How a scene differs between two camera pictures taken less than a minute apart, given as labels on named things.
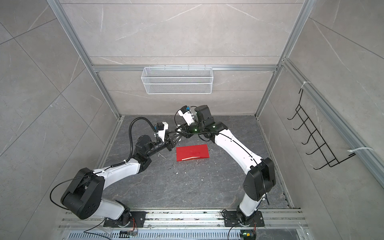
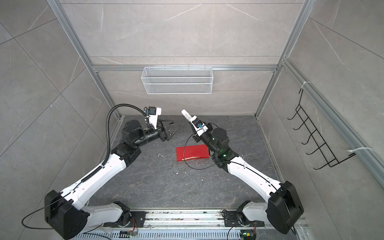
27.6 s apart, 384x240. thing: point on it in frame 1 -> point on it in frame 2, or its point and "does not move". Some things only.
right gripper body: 190,130 -> 205,138
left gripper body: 168,144 -> 162,134
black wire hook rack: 330,158 does not move
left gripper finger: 175,135 -> 168,122
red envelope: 192,152 does not move
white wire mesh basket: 178,80 does not move
